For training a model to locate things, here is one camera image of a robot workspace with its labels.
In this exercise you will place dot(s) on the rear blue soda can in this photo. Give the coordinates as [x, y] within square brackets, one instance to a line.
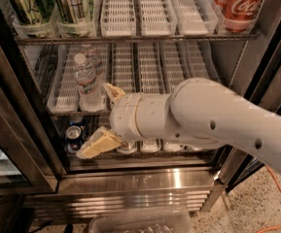
[78, 121]

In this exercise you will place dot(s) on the wire shelf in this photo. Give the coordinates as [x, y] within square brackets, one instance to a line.
[135, 39]
[111, 155]
[80, 113]

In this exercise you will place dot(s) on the front blue soda can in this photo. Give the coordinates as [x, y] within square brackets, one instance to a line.
[75, 138]

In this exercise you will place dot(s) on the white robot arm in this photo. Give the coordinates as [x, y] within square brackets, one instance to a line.
[199, 113]

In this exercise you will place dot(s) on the middle tray water bottles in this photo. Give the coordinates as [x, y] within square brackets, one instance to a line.
[97, 100]

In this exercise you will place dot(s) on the middle wire shelf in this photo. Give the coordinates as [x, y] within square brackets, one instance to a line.
[80, 113]

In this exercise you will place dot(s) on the blue soda can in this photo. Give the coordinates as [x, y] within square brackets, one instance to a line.
[75, 138]
[78, 121]

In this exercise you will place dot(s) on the top tray cola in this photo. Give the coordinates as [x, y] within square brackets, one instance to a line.
[221, 19]

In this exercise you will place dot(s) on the bottom tray blue cans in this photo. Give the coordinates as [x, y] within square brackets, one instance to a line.
[76, 134]

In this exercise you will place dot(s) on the top tray far left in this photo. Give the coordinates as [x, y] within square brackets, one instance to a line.
[46, 30]

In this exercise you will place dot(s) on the clear water bottle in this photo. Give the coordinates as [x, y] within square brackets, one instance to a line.
[85, 74]
[95, 58]

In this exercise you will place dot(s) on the open fridge door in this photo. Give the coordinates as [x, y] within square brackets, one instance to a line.
[257, 76]

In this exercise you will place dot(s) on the front silver soda can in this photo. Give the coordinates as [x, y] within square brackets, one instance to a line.
[127, 146]

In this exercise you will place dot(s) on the right green drink can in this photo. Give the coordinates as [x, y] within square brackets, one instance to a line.
[75, 11]

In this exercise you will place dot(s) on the neighbouring fridge glass door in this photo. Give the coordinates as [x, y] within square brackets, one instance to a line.
[16, 141]

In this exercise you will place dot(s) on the front red cola can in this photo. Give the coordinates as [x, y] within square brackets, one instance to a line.
[239, 14]

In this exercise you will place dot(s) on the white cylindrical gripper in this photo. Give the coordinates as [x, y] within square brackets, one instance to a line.
[122, 116]

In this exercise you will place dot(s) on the stainless steel fridge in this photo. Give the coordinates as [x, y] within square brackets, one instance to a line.
[89, 188]

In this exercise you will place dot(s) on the top wire shelf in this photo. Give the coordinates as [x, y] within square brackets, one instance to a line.
[135, 39]

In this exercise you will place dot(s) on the middle tray far left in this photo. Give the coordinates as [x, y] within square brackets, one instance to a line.
[64, 97]

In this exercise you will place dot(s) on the left green drink can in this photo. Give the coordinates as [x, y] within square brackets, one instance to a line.
[33, 12]

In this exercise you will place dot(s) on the bottom wire shelf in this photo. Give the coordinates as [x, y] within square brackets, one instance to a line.
[111, 155]

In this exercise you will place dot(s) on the green drink can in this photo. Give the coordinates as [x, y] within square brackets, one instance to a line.
[75, 11]
[33, 12]

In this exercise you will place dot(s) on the tray empty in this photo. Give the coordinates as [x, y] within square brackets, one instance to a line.
[157, 18]
[122, 67]
[118, 18]
[194, 17]

